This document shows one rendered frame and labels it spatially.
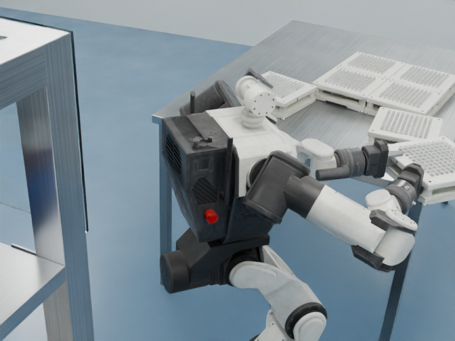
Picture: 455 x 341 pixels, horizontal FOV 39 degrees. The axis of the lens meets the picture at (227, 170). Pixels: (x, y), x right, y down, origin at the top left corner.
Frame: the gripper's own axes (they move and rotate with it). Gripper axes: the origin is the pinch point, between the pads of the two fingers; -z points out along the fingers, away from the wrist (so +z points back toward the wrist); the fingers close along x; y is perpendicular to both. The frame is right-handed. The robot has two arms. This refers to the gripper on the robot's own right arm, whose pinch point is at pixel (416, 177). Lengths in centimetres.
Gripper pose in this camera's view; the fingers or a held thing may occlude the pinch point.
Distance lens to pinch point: 194.5
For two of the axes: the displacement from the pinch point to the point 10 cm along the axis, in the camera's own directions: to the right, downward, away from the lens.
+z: -5.9, 4.0, -7.0
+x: -0.3, 8.6, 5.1
